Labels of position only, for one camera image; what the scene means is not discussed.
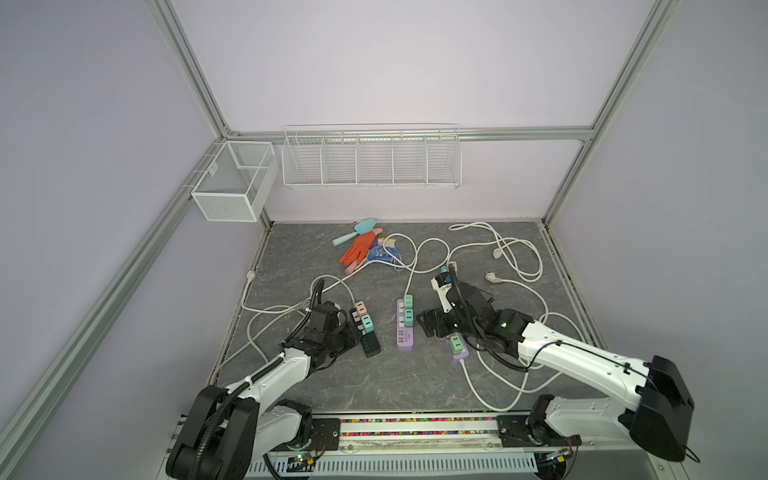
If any teal usb charger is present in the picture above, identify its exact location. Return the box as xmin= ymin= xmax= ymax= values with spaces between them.
xmin=361 ymin=315 xmax=374 ymax=334

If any black power strip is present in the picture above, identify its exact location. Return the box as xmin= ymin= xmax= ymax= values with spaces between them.
xmin=349 ymin=309 xmax=381 ymax=358

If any pink usb charger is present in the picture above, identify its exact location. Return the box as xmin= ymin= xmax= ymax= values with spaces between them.
xmin=355 ymin=301 xmax=368 ymax=318

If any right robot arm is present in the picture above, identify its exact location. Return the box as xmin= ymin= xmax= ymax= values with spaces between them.
xmin=415 ymin=279 xmax=695 ymax=462

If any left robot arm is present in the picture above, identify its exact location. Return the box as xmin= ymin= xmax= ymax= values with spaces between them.
xmin=165 ymin=301 xmax=360 ymax=479

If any green charger on right strip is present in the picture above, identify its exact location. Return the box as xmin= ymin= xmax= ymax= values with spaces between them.
xmin=449 ymin=334 xmax=465 ymax=355

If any green charger on strip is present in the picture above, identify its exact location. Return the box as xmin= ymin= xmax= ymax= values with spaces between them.
xmin=449 ymin=334 xmax=465 ymax=355
xmin=403 ymin=294 xmax=414 ymax=328

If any purple power strip right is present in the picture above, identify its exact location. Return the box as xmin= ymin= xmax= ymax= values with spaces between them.
xmin=446 ymin=333 xmax=469 ymax=362

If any purple power strip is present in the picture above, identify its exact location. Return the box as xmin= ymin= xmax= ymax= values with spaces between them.
xmin=396 ymin=298 xmax=414 ymax=351
xmin=446 ymin=333 xmax=469 ymax=362

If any teal power strip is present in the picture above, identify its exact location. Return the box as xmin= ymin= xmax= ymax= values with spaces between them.
xmin=440 ymin=266 xmax=451 ymax=283

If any green charger on middle strip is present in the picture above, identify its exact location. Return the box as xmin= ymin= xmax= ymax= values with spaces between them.
xmin=403 ymin=294 xmax=414 ymax=328

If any purple power strip middle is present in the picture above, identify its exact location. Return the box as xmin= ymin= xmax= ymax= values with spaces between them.
xmin=396 ymin=298 xmax=414 ymax=351

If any red rubber glove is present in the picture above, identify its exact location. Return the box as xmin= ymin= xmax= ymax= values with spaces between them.
xmin=339 ymin=227 xmax=383 ymax=274

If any teal spatula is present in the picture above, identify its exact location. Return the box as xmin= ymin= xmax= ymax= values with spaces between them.
xmin=332 ymin=218 xmax=377 ymax=247

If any white mesh basket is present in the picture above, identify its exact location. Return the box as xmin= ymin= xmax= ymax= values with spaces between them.
xmin=192 ymin=141 xmax=279 ymax=223

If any white cable of right strip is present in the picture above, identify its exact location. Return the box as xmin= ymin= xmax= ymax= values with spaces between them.
xmin=458 ymin=278 xmax=589 ymax=413

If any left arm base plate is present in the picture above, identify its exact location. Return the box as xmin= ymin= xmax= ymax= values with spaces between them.
xmin=275 ymin=417 xmax=341 ymax=451

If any aluminium rail front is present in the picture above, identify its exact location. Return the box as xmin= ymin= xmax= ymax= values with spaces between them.
xmin=161 ymin=409 xmax=673 ymax=457

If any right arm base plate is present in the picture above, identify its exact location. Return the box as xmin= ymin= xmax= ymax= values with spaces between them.
xmin=496 ymin=414 xmax=582 ymax=448

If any white wire basket wide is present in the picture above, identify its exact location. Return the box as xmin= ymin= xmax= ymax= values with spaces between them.
xmin=282 ymin=123 xmax=463 ymax=189

